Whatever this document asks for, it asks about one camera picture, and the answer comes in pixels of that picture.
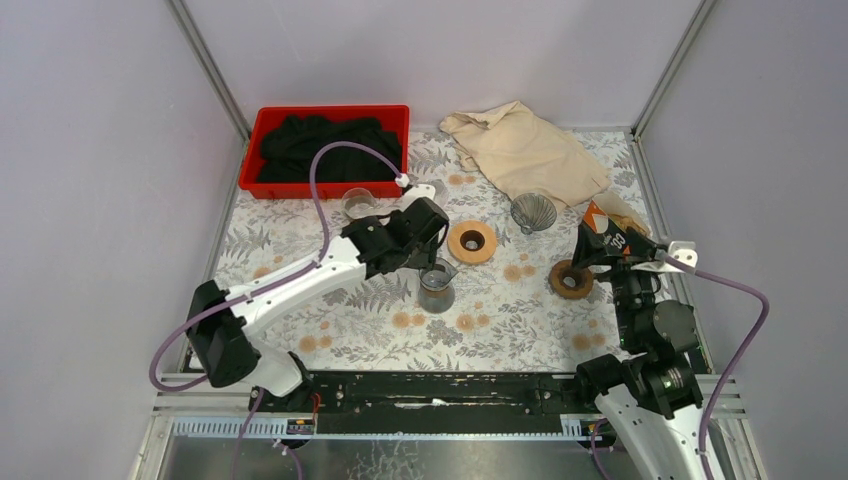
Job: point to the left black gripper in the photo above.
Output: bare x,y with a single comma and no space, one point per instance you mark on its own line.
428,225

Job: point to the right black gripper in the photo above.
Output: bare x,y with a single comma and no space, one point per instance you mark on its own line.
621,263

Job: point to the orange coffee filter box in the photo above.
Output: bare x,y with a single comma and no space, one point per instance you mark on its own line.
607,208

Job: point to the glass coffee carafe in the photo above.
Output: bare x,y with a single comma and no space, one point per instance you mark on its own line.
436,293

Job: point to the light wooden ring holder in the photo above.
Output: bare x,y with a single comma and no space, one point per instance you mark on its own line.
472,242

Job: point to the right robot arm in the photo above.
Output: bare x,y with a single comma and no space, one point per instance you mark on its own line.
652,400

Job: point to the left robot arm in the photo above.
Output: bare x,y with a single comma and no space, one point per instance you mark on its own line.
227,325

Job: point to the grey ribbed glass dripper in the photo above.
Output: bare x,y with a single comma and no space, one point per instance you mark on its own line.
533,212

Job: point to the small glass beaker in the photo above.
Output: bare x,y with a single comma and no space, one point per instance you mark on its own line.
358,203

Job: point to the floral patterned table mat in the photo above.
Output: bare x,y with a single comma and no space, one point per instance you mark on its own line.
505,317

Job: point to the red plastic bin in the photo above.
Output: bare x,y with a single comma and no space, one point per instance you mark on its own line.
394,118

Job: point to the black cloth in bin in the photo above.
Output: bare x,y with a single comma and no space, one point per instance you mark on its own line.
368,152

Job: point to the beige cloth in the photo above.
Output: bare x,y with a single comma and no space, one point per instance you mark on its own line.
519,152

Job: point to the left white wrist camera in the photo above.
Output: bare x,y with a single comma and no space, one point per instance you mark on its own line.
412,191

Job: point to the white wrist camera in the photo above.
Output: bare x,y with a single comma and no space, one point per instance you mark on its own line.
677,257
412,191

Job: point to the dark wooden ring holder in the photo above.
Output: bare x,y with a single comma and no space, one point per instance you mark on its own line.
569,282

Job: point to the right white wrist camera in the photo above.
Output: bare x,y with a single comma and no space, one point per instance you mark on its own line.
677,257

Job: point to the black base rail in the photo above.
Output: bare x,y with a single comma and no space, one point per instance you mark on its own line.
440,403

